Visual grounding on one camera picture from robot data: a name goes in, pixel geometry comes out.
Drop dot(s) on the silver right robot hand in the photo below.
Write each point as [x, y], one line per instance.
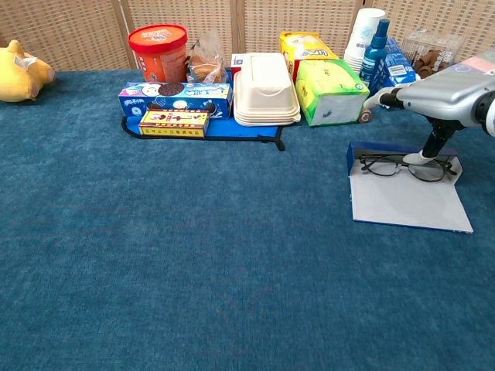
[444, 94]

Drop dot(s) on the black-framed eyeglasses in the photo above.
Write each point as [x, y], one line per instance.
[379, 168]

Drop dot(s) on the blue glasses case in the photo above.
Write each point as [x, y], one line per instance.
[406, 205]

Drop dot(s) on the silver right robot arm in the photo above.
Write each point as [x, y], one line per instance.
[487, 116]

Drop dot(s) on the clear box with brown pieces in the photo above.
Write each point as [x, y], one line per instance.
[429, 62]

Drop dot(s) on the blue white milk carton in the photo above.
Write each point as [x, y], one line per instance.
[398, 65]

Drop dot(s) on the small red white box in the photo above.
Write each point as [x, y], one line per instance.
[237, 63]

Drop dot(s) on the blue cookie box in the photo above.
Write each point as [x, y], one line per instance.
[193, 94]

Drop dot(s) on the small yellow red box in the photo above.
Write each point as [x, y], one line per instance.
[174, 123]

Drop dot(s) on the pastel tissue multipack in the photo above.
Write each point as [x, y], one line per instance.
[475, 63]

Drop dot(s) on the blue spray bottle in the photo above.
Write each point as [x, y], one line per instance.
[373, 58]

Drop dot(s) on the small brown wooden roller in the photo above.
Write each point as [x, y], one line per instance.
[365, 116]

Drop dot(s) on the stack of white paper cups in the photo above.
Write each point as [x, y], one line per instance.
[361, 35]

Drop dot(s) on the green tissue pack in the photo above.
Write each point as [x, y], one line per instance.
[325, 81]

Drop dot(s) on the yellow tissue pack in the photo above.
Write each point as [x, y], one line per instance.
[305, 48]

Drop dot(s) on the stack of beige food containers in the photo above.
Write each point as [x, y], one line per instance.
[265, 92]

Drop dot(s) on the blue flat tray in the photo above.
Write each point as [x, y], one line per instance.
[239, 129]

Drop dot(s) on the clear bag of pastries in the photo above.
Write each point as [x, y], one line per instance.
[205, 69]

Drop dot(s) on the red instant noodle tub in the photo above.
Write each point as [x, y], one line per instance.
[158, 54]

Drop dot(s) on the woven folding screen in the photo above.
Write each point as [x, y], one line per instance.
[77, 31]

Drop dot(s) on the teal carpet table cover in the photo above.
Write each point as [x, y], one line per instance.
[116, 270]

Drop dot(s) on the yellow plush toy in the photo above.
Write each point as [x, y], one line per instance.
[15, 77]

